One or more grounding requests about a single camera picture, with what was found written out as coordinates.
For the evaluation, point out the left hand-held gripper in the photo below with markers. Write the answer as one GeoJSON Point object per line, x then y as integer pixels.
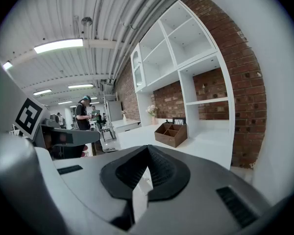
{"type": "Point", "coordinates": [29, 117]}

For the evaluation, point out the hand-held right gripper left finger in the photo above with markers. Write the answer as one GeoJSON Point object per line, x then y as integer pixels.
{"type": "Point", "coordinates": [83, 180]}

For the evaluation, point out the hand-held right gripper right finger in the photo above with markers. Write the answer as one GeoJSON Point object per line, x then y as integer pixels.
{"type": "Point", "coordinates": [198, 204]}

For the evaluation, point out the brown wooden organizer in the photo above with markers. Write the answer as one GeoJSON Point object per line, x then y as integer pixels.
{"type": "Point", "coordinates": [171, 137]}

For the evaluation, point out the grey tall cabinet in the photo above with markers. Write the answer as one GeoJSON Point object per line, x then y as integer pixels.
{"type": "Point", "coordinates": [114, 110]}

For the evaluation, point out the long ceiling light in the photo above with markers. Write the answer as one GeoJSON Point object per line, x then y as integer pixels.
{"type": "Point", "coordinates": [58, 45]}
{"type": "Point", "coordinates": [42, 92]}
{"type": "Point", "coordinates": [7, 65]}
{"type": "Point", "coordinates": [65, 102]}
{"type": "Point", "coordinates": [80, 86]}

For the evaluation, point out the white side desk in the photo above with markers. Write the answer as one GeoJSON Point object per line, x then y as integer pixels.
{"type": "Point", "coordinates": [125, 125]}

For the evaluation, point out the white vase with flowers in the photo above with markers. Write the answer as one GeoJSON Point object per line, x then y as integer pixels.
{"type": "Point", "coordinates": [124, 116]}

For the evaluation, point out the pink vase with flowers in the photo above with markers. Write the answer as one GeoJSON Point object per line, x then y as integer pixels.
{"type": "Point", "coordinates": [153, 114]}

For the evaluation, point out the white glass door cabinet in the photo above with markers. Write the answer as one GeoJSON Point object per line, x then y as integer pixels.
{"type": "Point", "coordinates": [138, 70]}

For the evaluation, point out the round metal ceiling fixture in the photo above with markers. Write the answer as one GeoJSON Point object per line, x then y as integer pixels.
{"type": "Point", "coordinates": [86, 21]}

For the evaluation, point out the white shelf unit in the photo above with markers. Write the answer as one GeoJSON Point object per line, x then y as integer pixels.
{"type": "Point", "coordinates": [186, 45]}

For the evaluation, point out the black frame grey chair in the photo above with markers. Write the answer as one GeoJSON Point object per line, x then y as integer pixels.
{"type": "Point", "coordinates": [107, 131]}

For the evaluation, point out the black picture frame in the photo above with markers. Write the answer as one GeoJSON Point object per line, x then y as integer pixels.
{"type": "Point", "coordinates": [178, 121]}

